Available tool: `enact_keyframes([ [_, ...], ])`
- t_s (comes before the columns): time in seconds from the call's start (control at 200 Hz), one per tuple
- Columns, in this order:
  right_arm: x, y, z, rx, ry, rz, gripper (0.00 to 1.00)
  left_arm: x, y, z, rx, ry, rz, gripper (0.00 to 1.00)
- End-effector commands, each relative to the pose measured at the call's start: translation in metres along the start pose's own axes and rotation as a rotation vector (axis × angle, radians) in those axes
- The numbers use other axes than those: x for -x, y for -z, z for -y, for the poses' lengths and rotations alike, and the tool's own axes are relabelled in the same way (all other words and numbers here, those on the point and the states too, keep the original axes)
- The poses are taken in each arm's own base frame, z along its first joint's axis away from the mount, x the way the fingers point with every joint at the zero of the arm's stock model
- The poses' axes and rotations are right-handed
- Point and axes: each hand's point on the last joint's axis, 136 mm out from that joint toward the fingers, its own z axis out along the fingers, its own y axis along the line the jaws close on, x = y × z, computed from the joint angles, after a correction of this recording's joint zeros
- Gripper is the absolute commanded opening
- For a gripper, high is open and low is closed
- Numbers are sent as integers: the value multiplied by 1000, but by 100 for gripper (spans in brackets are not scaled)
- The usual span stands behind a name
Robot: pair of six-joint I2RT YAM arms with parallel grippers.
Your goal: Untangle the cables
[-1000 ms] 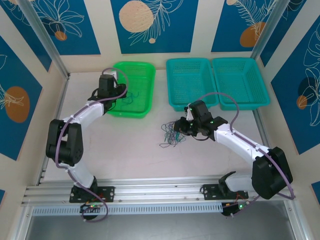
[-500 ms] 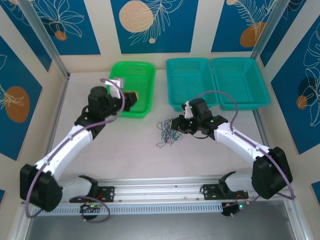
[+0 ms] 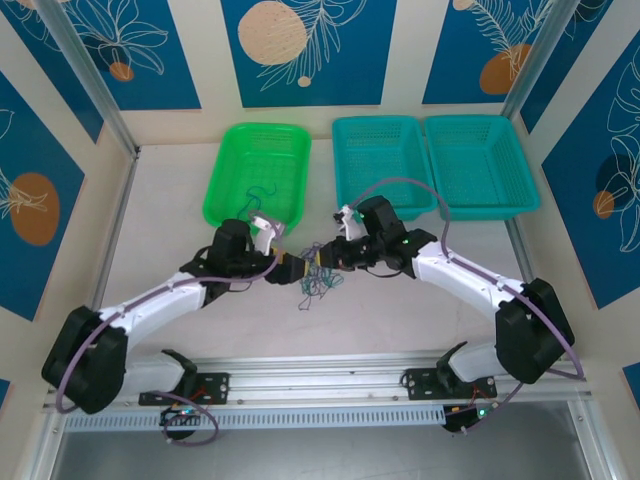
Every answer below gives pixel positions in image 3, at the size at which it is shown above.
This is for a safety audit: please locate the thin dark cable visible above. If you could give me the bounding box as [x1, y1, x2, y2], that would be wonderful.
[302, 249, 346, 296]

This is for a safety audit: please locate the thin green cable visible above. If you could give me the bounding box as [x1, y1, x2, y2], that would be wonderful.
[299, 264, 347, 301]

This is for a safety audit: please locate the thin purple cable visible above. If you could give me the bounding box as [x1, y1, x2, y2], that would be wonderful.
[297, 240, 331, 314]

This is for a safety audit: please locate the teal plastic basket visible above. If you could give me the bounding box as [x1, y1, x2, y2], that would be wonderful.
[331, 116, 437, 222]
[423, 114, 542, 223]

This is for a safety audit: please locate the green plastic basket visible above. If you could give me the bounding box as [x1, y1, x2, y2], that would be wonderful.
[202, 122, 314, 236]

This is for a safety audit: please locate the small controller circuit board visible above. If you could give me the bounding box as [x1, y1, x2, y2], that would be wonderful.
[158, 403, 214, 427]
[441, 403, 497, 434]

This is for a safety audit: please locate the grey metal panel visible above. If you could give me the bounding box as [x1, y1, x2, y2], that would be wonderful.
[48, 428, 592, 480]

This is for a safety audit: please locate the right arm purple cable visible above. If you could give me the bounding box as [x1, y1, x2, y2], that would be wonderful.
[347, 178, 586, 437]

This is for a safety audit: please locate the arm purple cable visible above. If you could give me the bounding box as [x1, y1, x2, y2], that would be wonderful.
[347, 178, 586, 437]
[55, 212, 289, 447]

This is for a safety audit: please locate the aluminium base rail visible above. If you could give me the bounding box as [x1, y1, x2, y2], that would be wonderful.
[44, 352, 594, 417]

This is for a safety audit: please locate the aluminium table side rail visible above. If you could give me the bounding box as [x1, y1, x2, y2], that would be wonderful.
[88, 152, 141, 314]
[503, 215, 544, 304]

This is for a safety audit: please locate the white slotted cable duct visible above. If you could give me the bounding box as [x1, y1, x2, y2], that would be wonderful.
[63, 403, 447, 432]

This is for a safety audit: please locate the blue floral wall poster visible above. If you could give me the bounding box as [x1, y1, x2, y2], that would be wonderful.
[0, 0, 106, 146]
[221, 0, 399, 108]
[541, 33, 640, 312]
[64, 0, 202, 112]
[519, 0, 617, 135]
[422, 0, 552, 107]
[0, 69, 87, 323]

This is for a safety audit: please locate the aluminium frame post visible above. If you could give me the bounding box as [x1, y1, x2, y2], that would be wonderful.
[501, 0, 577, 121]
[33, 0, 143, 163]

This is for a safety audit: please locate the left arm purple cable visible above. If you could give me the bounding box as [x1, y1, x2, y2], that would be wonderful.
[55, 212, 289, 447]

